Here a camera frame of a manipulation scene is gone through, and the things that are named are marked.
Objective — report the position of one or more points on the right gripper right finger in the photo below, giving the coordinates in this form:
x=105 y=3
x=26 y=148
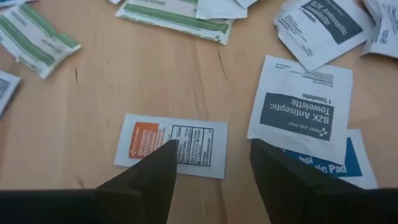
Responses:
x=292 y=193

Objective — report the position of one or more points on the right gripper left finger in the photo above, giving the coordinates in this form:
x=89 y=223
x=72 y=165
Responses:
x=146 y=193

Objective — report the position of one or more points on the white orange ointment packet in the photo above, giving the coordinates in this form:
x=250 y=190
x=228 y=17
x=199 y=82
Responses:
x=202 y=140

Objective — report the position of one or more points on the white blue alcohol pad packet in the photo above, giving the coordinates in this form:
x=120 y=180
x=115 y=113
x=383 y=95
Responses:
x=351 y=168
x=9 y=2
x=385 y=31

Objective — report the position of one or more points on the white grey antiseptic towelette packet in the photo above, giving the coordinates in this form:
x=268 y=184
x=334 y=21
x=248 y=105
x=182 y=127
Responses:
x=298 y=93
x=314 y=37

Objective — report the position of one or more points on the white packet with boxed print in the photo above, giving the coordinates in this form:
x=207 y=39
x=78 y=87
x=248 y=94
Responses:
x=6 y=90

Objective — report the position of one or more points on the green striped bandage wrapper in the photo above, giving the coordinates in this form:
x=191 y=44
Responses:
x=34 y=40
x=161 y=18

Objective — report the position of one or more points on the plain white bandage wrapper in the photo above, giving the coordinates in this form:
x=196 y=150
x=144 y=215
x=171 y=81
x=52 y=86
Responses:
x=220 y=9

